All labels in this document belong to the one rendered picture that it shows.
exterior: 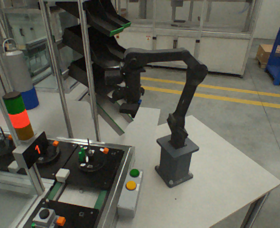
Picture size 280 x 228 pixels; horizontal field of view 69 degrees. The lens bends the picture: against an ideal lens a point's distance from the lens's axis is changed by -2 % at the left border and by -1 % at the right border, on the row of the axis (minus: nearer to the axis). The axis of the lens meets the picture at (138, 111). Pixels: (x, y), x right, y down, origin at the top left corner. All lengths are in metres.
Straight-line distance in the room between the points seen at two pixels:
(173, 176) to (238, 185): 0.33
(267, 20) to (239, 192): 8.58
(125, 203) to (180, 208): 0.26
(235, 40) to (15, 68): 4.04
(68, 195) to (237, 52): 4.36
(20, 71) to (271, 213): 2.36
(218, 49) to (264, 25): 4.80
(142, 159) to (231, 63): 3.97
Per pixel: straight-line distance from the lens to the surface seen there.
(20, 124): 0.73
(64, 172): 0.99
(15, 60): 1.69
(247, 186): 1.18
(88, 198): 0.97
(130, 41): 5.06
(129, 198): 0.89
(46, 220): 0.75
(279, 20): 9.50
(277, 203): 2.41
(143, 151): 1.23
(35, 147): 0.79
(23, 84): 1.75
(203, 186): 1.10
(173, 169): 1.00
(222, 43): 4.76
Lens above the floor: 1.69
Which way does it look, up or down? 32 degrees down
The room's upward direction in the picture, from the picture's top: straight up
